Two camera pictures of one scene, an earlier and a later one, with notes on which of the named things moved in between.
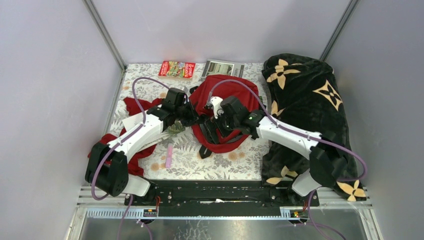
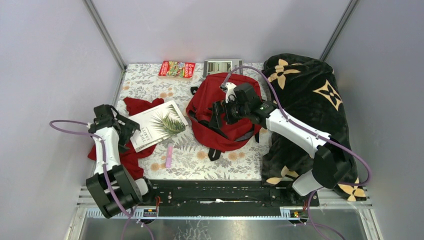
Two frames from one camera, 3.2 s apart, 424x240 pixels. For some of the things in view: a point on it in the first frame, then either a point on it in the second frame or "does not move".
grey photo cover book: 224,67 does not move
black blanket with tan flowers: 305,93 does not move
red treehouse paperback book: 176,69 does not move
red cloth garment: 137,164 does not move
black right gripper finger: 209,128 → 218,120
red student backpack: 207,92 does not move
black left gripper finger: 190,119 → 125,128
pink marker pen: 169,157 does not move
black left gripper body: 191,117 → 124,127
